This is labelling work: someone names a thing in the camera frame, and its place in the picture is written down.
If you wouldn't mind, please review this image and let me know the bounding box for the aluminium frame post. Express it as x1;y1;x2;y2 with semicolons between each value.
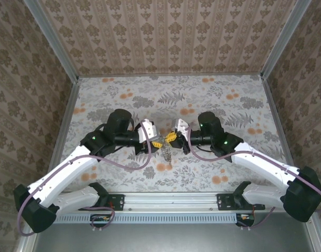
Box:
23;0;80;82
260;0;312;79

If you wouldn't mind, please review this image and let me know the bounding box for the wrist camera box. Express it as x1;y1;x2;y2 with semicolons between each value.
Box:
172;118;189;135
137;118;158;144

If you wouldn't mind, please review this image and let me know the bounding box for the grey slotted cable duct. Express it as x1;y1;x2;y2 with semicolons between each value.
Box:
55;213;255;224

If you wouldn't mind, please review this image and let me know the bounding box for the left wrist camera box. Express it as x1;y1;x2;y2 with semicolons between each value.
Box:
137;118;158;144

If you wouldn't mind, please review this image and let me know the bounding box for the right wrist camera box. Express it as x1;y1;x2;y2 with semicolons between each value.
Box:
172;118;189;135

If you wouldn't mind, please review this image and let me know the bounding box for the brown strap with key rings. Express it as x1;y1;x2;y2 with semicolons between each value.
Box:
160;135;175;165

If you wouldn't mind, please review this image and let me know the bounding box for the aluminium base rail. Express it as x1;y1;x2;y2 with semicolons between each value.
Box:
30;191;317;211

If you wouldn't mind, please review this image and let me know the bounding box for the grey metal panel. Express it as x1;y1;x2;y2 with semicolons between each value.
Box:
31;213;317;252

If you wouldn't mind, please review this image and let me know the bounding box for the black connector box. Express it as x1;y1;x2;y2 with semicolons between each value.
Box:
235;213;255;228
90;213;114;228

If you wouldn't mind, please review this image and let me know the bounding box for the thin aluminium table edge rail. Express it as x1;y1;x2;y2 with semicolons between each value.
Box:
78;72;263;78

